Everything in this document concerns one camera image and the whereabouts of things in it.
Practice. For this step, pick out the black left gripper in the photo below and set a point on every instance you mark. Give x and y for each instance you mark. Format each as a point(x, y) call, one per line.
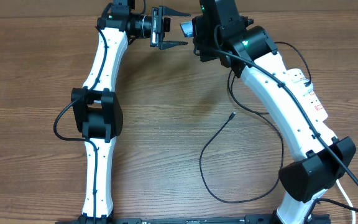
point(158, 27)

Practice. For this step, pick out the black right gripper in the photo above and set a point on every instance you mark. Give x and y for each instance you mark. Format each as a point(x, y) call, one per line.
point(204, 56)

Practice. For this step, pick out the Samsung Galaxy smartphone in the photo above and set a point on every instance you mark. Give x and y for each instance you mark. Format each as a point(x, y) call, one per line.
point(187, 28)

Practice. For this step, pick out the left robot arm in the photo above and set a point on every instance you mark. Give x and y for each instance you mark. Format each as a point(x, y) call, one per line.
point(97, 111)

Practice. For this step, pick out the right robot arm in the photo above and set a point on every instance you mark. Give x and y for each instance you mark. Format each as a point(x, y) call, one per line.
point(320, 158)

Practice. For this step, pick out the white charger adapter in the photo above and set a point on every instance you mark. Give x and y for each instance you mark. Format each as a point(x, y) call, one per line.
point(304, 86)

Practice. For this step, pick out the white power strip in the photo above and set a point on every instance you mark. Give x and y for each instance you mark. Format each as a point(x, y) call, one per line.
point(315, 107)

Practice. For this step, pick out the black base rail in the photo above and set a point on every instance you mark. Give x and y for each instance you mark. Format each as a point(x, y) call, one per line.
point(248, 219)

